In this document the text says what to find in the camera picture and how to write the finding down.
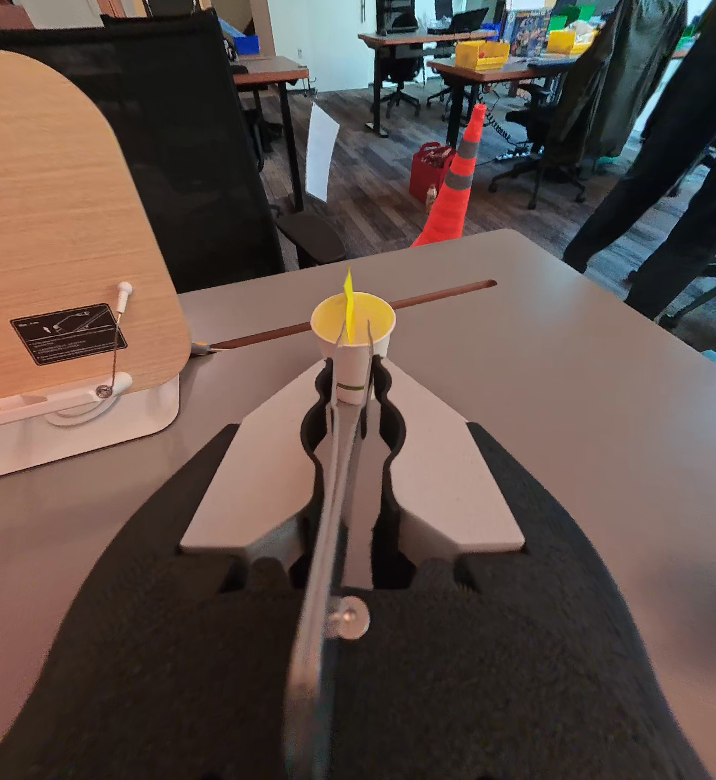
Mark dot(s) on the red bag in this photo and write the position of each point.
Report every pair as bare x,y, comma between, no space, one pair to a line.
425,173

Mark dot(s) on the white paper sheet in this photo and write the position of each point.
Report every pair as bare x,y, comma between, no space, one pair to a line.
321,152

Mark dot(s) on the wooden tablet stand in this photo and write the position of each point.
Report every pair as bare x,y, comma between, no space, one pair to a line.
47,213

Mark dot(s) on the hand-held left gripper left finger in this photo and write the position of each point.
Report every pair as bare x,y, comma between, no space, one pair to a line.
254,481

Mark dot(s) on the yellow plastic bin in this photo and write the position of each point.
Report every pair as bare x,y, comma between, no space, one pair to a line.
568,42
483,55

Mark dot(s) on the small bottle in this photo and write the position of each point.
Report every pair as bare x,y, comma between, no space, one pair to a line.
431,198

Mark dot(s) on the grey yellow scissors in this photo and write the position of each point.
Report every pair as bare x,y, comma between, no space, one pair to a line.
202,348

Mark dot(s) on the yellow sticky note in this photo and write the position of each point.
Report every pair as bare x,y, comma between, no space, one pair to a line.
350,304

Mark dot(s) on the white paper cup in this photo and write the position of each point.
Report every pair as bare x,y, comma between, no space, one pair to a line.
348,378

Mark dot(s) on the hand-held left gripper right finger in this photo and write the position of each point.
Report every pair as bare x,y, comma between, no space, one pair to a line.
455,481

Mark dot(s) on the black mesh office chair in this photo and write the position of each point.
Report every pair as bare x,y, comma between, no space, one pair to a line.
199,152

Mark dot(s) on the dark green jacket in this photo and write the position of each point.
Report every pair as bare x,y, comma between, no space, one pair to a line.
626,73

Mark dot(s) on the long wooden office desk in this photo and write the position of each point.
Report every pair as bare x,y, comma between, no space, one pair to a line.
486,72

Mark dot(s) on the blue bin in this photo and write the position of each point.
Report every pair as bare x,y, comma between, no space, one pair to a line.
247,44

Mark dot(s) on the colourful toy box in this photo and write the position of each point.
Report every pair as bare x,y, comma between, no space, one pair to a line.
528,33

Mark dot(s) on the orange traffic cone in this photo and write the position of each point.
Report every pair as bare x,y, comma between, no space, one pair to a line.
449,201

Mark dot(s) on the black laptop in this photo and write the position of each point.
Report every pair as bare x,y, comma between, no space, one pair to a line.
461,21

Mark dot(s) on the metal tweezers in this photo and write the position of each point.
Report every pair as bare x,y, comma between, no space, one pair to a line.
309,670

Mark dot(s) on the grey desk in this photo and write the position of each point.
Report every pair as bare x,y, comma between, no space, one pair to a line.
577,396

